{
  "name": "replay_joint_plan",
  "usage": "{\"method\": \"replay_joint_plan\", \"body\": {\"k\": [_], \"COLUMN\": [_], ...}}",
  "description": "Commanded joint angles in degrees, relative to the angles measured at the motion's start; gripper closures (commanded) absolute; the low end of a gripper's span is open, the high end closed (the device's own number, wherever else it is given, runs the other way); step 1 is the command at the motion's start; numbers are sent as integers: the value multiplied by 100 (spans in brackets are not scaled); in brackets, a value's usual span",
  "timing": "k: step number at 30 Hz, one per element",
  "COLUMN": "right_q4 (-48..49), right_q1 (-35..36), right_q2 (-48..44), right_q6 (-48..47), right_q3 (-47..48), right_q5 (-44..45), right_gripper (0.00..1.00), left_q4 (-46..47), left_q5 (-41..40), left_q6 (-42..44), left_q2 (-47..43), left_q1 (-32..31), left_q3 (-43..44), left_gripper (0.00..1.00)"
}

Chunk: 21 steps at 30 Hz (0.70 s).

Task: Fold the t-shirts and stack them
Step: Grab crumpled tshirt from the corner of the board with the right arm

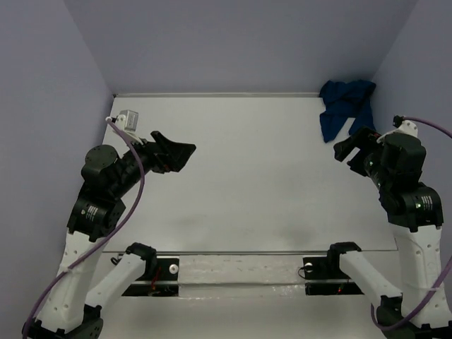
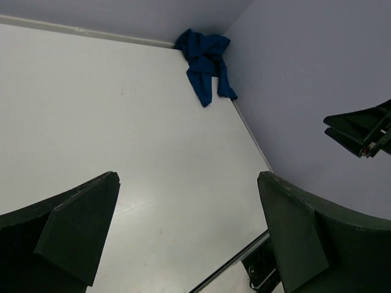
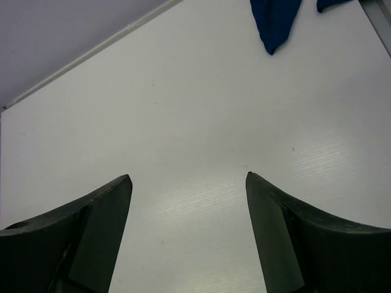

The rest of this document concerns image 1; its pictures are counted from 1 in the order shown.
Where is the aluminium rail front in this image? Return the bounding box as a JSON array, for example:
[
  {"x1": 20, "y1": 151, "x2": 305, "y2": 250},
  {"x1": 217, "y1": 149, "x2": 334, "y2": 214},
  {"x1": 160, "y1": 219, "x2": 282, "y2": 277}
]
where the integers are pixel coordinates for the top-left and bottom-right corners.
[{"x1": 104, "y1": 249, "x2": 398, "y2": 256}]

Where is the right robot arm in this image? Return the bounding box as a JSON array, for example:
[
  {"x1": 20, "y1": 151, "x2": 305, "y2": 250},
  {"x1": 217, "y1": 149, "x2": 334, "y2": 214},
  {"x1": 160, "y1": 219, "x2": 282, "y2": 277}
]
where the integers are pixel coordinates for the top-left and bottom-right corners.
[{"x1": 325, "y1": 121, "x2": 451, "y2": 338}]

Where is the aluminium rail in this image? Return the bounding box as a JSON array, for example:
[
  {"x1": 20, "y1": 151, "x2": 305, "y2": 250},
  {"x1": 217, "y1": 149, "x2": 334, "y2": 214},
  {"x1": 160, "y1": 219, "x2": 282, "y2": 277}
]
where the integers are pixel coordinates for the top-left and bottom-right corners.
[
  {"x1": 113, "y1": 92, "x2": 319, "y2": 98},
  {"x1": 104, "y1": 249, "x2": 398, "y2": 256}
]

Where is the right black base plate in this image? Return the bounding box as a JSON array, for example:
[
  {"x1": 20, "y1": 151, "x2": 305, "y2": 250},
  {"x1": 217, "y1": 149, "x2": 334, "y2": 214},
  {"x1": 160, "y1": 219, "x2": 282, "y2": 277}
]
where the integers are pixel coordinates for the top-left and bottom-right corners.
[{"x1": 297, "y1": 256, "x2": 363, "y2": 296}]

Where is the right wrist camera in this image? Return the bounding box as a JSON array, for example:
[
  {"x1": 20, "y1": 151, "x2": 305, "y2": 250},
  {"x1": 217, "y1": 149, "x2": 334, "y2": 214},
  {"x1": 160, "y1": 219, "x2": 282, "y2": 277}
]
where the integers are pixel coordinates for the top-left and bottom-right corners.
[{"x1": 376, "y1": 115, "x2": 418, "y2": 144}]

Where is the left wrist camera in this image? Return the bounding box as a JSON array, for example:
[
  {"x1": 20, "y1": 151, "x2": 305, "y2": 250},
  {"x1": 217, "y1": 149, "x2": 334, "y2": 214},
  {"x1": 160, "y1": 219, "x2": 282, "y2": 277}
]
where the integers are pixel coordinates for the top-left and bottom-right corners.
[{"x1": 106, "y1": 109, "x2": 138, "y2": 133}]

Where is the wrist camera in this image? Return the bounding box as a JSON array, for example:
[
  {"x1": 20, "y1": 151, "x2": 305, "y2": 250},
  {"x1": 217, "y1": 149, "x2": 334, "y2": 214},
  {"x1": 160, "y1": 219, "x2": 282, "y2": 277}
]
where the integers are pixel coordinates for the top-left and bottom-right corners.
[
  {"x1": 106, "y1": 109, "x2": 138, "y2": 133},
  {"x1": 376, "y1": 115, "x2": 418, "y2": 144}
]

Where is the blue t shirt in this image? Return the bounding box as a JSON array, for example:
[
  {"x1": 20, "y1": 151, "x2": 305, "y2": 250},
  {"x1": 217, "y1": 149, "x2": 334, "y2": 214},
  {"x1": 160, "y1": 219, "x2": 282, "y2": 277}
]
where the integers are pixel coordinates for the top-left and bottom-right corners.
[{"x1": 319, "y1": 80, "x2": 376, "y2": 143}]

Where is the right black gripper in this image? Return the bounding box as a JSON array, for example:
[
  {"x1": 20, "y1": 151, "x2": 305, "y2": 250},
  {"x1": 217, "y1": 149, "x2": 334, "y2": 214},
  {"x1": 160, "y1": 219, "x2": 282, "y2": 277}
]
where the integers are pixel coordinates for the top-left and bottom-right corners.
[{"x1": 335, "y1": 123, "x2": 392, "y2": 189}]

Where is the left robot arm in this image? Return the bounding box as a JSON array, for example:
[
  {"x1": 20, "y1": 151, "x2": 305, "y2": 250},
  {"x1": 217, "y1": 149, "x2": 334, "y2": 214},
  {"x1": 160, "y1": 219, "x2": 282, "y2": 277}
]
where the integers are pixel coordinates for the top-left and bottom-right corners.
[{"x1": 22, "y1": 131, "x2": 196, "y2": 338}]

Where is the aluminium rail back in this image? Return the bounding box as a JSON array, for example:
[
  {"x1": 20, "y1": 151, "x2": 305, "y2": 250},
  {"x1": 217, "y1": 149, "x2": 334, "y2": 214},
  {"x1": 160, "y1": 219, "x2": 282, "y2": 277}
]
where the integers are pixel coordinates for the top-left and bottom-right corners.
[{"x1": 113, "y1": 92, "x2": 319, "y2": 98}]

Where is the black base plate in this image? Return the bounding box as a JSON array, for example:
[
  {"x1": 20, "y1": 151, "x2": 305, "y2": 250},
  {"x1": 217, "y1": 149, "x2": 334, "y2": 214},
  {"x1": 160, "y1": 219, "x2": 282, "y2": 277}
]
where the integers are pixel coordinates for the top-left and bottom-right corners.
[
  {"x1": 297, "y1": 256, "x2": 363, "y2": 296},
  {"x1": 122, "y1": 255, "x2": 179, "y2": 297}
]

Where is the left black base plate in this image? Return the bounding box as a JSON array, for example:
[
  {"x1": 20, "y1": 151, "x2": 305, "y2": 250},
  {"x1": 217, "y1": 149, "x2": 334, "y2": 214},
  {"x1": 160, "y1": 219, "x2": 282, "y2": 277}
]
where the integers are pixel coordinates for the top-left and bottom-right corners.
[{"x1": 122, "y1": 255, "x2": 179, "y2": 297}]

